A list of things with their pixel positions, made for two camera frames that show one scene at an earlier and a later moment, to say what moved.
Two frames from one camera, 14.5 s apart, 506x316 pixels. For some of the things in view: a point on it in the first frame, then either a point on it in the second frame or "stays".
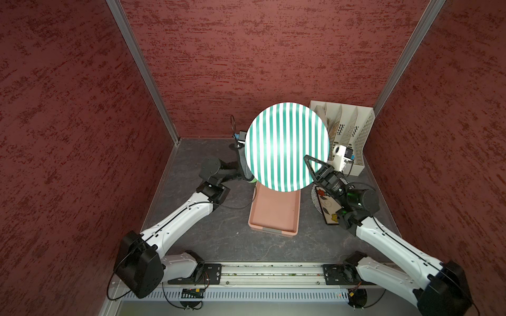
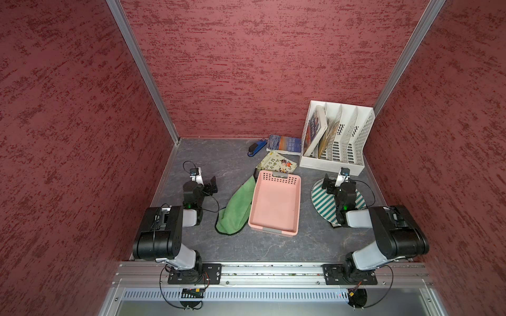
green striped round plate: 278,139 to 323,203
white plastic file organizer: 347,125 stays
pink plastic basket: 276,212 stays
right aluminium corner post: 432,11 stays
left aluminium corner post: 119,12 stays
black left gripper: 250,176 to 207,187
